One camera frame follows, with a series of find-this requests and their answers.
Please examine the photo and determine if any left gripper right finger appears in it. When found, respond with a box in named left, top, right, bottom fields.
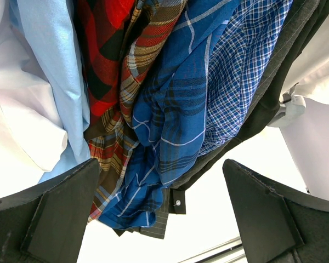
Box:
left=223, top=159, right=329, bottom=262

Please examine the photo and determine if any red black plaid shirt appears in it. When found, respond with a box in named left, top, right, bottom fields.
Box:
left=75, top=1, right=143, bottom=138

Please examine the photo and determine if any white dress shirt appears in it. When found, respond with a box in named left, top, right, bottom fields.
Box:
left=0, top=1, right=67, bottom=198

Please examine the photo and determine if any aluminium mounting rail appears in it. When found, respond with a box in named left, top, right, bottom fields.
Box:
left=181, top=236, right=247, bottom=263

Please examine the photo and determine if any tan red plaid shirt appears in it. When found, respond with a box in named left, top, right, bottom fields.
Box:
left=84, top=1, right=186, bottom=220

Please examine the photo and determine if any white t-shirt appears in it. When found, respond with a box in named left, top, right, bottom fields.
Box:
left=281, top=15, right=329, bottom=105

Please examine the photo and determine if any dark grey pinstripe shirt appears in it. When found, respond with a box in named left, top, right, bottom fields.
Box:
left=98, top=1, right=323, bottom=238

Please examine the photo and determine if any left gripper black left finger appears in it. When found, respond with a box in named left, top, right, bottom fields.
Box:
left=0, top=159, right=99, bottom=262

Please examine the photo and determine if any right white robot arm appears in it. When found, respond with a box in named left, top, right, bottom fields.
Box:
left=268, top=84, right=306, bottom=128

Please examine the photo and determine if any blue striped shirt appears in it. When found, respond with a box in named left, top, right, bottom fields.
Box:
left=99, top=1, right=239, bottom=230

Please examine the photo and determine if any light blue shirt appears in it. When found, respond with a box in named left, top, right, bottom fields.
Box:
left=9, top=0, right=90, bottom=182

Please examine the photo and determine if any blue checked shirt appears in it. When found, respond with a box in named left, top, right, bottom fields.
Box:
left=199, top=0, right=292, bottom=156

